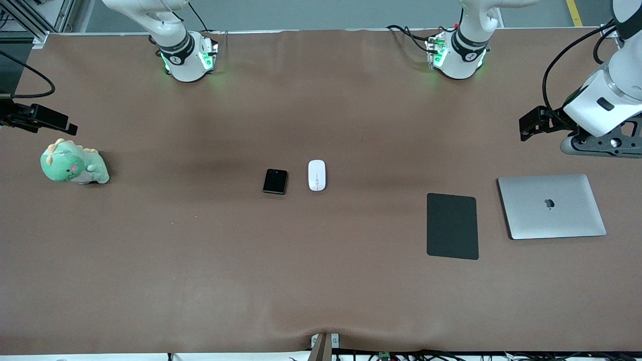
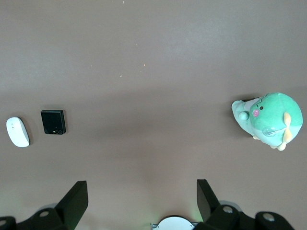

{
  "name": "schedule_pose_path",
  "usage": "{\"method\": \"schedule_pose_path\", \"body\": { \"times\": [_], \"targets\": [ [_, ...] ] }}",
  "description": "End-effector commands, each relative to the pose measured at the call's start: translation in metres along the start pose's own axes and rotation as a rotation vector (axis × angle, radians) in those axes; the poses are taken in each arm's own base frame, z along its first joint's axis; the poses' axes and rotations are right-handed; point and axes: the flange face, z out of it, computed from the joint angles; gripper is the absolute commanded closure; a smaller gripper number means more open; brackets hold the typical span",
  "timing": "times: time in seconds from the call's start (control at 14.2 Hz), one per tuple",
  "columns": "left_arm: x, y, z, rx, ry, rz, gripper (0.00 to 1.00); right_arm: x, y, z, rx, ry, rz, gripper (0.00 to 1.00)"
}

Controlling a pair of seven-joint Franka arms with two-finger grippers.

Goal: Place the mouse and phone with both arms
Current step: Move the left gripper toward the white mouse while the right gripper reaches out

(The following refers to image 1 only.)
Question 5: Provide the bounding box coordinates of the black mouse pad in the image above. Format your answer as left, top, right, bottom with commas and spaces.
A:
426, 193, 479, 261

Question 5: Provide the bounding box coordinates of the black arm wrist cable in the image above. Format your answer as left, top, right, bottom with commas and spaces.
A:
0, 50, 56, 99
541, 20, 625, 118

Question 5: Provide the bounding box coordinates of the black left base cable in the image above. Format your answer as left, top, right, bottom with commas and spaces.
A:
386, 24, 454, 56

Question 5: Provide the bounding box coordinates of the silver laptop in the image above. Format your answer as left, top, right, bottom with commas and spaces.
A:
498, 173, 607, 240

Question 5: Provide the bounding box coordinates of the brown table cover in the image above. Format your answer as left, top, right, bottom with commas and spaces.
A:
0, 29, 642, 354

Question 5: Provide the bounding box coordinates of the green dinosaur plush toy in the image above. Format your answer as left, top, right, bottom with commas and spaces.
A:
40, 138, 110, 185

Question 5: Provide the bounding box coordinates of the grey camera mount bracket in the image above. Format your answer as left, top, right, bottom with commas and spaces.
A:
309, 332, 341, 361

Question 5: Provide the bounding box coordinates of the black left arm wrist cable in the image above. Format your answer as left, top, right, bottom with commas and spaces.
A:
541, 20, 625, 118

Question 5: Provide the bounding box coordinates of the black right base cable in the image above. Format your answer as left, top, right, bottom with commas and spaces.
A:
187, 0, 210, 34

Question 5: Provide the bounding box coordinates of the yellow floor tape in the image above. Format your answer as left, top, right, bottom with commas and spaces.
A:
565, 0, 585, 28

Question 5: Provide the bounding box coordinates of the black right arm wrist cable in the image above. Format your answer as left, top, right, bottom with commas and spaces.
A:
0, 50, 56, 99

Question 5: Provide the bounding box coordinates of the white computer mouse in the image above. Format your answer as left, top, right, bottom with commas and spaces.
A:
307, 159, 327, 192

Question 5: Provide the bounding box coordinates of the black phone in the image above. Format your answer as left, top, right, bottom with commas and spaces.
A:
262, 169, 289, 196

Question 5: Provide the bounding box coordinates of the black base cable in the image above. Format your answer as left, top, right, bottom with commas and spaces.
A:
386, 24, 454, 56
187, 0, 210, 34

